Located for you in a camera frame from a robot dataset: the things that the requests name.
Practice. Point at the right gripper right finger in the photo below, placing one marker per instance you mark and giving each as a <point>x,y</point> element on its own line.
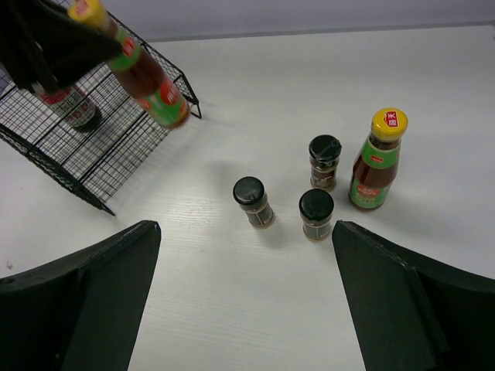
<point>411,312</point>

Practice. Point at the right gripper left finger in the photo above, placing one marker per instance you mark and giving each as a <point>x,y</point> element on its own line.
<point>82,311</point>

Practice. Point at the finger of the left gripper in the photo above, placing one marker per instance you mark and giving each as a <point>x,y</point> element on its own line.
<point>43,50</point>

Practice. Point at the clear bottle red label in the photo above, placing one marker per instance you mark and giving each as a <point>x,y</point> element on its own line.
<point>74,107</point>

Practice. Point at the sauce bottle yellow cap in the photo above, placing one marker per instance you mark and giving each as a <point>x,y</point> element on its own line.
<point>140,75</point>
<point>376,165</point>

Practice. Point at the spice jar taped lid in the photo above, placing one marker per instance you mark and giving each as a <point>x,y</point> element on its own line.
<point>324,157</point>

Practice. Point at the spice jar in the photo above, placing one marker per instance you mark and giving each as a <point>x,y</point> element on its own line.
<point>316,208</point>
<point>249,193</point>

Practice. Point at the black wire mesh rack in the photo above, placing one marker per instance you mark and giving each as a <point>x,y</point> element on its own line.
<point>91,165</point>

